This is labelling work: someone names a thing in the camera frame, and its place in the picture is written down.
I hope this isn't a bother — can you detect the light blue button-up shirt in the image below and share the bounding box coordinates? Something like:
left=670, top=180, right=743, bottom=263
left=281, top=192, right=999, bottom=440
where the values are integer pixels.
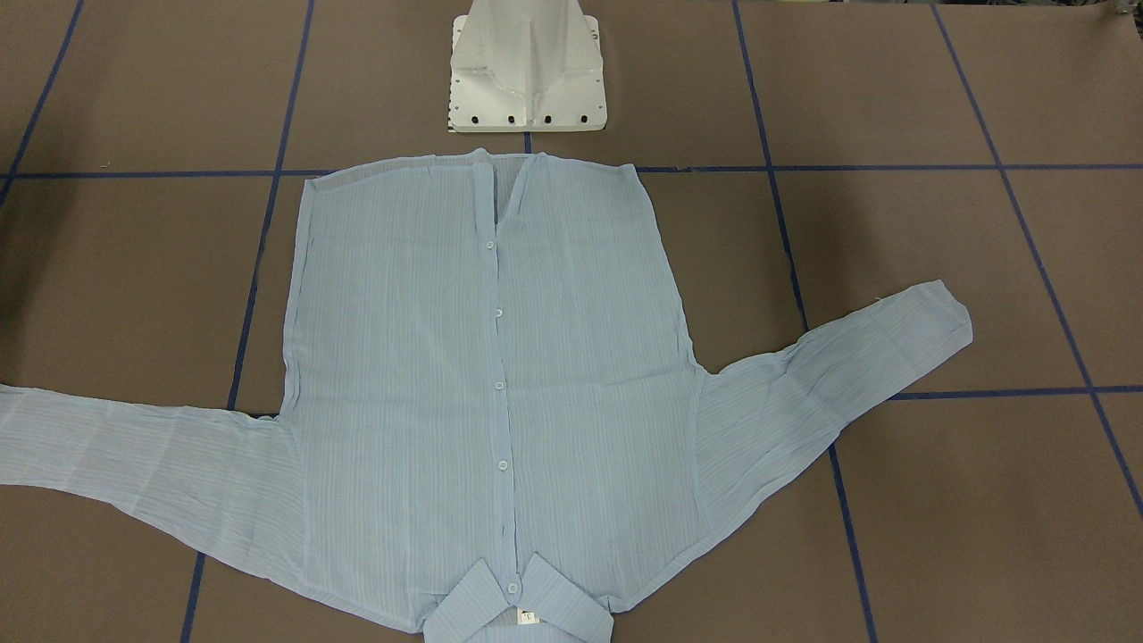
left=1, top=148, right=974, bottom=642

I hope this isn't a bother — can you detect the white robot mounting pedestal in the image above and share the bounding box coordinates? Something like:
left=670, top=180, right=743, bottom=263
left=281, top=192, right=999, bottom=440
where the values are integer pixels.
left=446, top=1, right=608, bottom=132

